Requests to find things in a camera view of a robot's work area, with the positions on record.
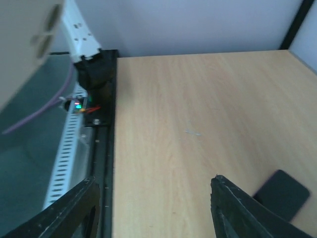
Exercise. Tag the purple phone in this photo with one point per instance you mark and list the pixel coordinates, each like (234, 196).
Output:
(282, 195)

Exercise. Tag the black frame post left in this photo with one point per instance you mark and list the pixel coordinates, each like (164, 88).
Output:
(297, 22)

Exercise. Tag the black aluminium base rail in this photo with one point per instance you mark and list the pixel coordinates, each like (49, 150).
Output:
(101, 121)

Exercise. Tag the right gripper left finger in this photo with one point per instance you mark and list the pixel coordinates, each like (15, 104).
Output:
(79, 207)

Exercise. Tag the light blue slotted cable duct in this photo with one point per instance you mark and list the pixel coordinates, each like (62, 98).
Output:
(60, 181)

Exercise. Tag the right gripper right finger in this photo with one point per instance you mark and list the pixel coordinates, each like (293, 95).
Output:
(235, 214)

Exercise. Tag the beige cased phone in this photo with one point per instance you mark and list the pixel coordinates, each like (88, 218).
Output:
(27, 30)

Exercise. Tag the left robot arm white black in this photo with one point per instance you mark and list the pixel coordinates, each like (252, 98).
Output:
(86, 54)

